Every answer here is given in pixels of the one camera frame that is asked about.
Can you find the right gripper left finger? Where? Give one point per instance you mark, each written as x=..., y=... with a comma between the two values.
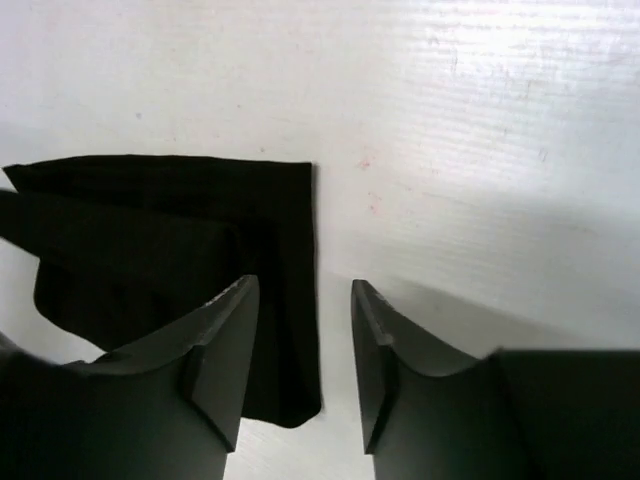
x=166, y=406

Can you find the black skirt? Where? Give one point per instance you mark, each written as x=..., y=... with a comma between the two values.
x=130, y=243

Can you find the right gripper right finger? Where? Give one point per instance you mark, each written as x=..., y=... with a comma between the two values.
x=431, y=411

